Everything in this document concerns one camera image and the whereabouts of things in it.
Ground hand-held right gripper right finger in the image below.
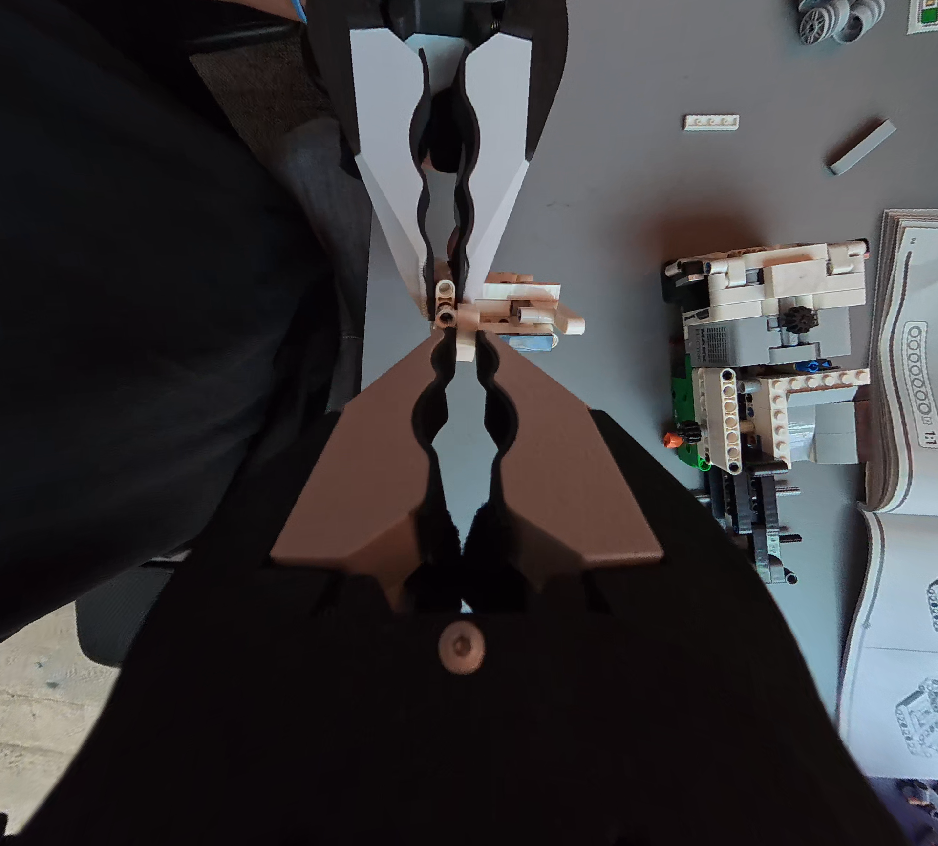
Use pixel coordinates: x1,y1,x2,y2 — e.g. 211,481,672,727
468,329,665,613

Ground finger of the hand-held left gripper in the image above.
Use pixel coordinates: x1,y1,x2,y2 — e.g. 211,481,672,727
349,27,441,311
447,37,532,294

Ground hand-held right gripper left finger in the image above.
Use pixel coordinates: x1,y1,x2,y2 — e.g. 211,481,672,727
269,329,464,614

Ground small white lego subassembly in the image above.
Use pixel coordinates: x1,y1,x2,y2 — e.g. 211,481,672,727
432,271,587,365

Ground partly built lego truck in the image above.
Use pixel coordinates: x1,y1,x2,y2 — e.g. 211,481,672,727
661,241,873,585

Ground open lego instruction booklet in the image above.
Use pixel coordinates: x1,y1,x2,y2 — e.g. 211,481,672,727
839,209,938,781

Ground grey lego tile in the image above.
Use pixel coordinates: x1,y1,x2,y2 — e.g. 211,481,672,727
828,120,898,176

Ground person's grey pants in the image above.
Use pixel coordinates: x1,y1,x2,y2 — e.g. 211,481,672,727
278,121,371,415

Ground person's black shirt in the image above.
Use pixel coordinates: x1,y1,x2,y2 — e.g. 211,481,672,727
0,0,367,642

